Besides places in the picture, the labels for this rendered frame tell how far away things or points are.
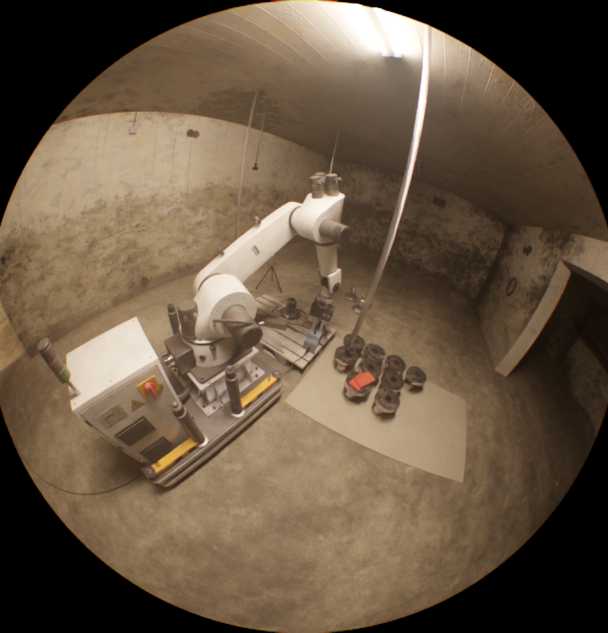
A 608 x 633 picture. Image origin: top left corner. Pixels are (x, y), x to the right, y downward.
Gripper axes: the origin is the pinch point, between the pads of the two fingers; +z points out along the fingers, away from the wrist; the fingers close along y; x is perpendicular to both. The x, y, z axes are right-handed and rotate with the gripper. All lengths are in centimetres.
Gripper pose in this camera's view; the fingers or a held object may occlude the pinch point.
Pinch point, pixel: (318, 326)
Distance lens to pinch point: 221.6
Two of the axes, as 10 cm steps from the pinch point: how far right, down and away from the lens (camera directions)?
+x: 3.8, -4.9, 7.9
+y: 9.1, 3.5, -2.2
